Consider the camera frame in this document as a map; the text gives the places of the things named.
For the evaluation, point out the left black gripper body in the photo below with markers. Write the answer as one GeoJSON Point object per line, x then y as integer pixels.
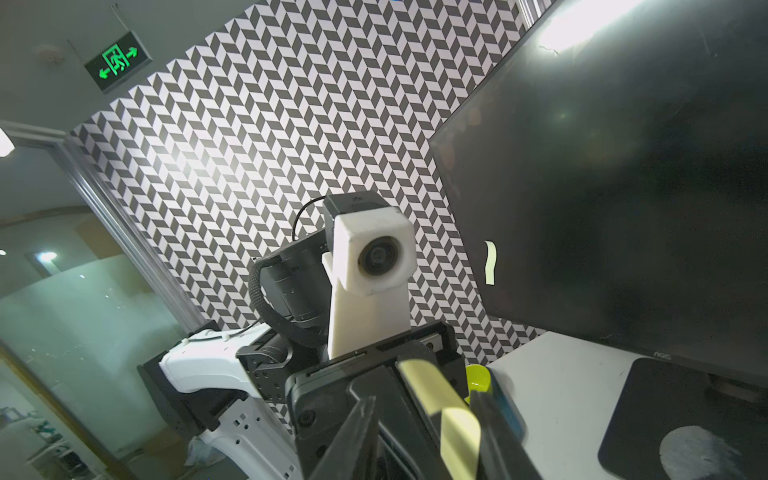
{"type": "Point", "coordinates": [321, 398]}

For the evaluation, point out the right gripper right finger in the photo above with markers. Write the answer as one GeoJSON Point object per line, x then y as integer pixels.
{"type": "Point", "coordinates": [501, 454]}

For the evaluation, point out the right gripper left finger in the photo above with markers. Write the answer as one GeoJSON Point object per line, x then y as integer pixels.
{"type": "Point", "coordinates": [353, 452]}

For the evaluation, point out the yellow sticky strip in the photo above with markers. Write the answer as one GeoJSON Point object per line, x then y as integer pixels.
{"type": "Point", "coordinates": [458, 430]}

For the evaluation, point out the green sticky strip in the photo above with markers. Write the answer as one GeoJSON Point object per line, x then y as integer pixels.
{"type": "Point", "coordinates": [490, 262]}

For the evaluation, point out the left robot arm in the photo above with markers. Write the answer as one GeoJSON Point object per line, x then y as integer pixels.
{"type": "Point", "coordinates": [279, 409]}

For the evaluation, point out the black monitor stand base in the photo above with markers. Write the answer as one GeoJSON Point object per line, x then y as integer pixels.
{"type": "Point", "coordinates": [676, 422]}

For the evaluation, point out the black computer monitor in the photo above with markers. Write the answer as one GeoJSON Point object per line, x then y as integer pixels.
{"type": "Point", "coordinates": [617, 158]}

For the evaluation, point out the lime green plate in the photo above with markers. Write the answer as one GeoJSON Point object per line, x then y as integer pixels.
{"type": "Point", "coordinates": [479, 379]}

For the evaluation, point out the green exit sign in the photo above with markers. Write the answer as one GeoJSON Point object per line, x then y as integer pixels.
{"type": "Point", "coordinates": [117, 62]}

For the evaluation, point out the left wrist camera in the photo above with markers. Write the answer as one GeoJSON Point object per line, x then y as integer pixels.
{"type": "Point", "coordinates": [370, 259]}

